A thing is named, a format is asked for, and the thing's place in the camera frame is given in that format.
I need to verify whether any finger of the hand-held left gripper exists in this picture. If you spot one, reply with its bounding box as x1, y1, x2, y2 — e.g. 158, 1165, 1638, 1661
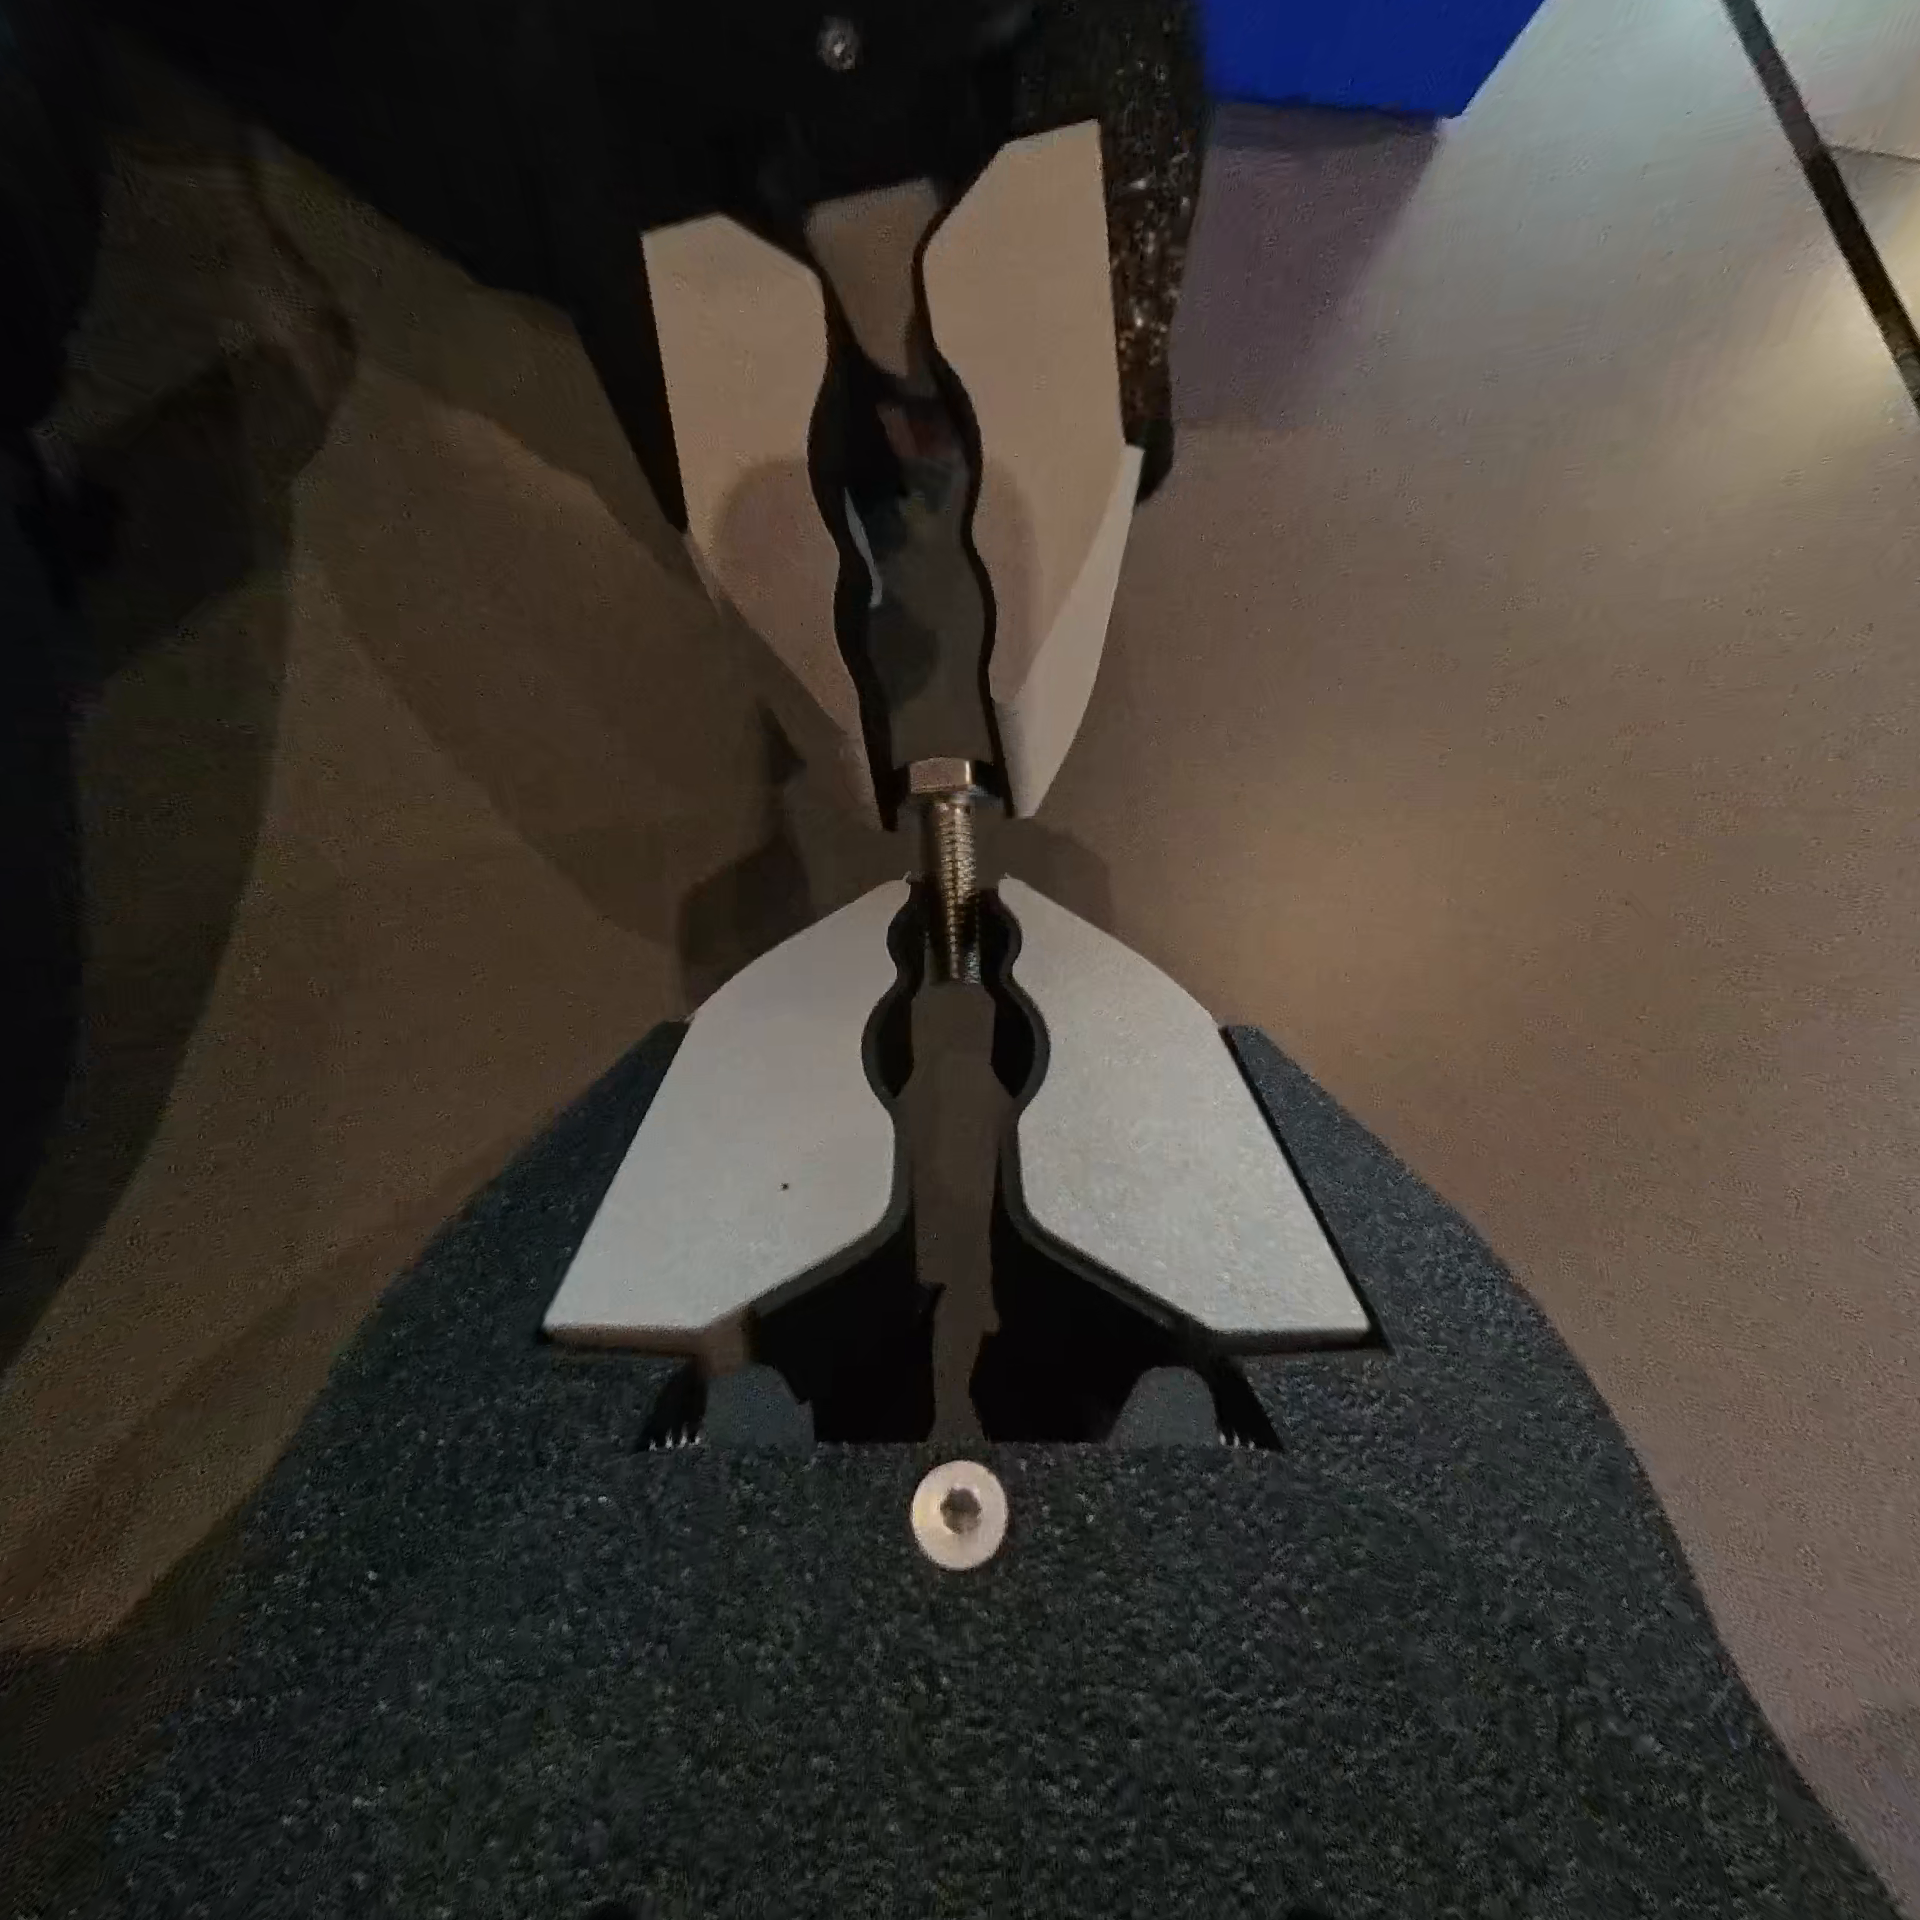
642, 209, 901, 826
919, 121, 1154, 824

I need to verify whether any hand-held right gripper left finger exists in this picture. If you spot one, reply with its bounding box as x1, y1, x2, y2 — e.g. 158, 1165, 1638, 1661
539, 873, 919, 1374

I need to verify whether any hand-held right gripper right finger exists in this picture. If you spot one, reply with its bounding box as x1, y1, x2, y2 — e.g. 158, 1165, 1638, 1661
993, 873, 1376, 1363

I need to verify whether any steel hex bolt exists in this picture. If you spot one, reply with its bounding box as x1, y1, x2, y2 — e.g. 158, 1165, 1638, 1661
896, 758, 993, 980

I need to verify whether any blue plastic bin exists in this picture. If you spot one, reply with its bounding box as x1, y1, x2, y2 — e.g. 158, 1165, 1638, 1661
1208, 0, 1503, 121

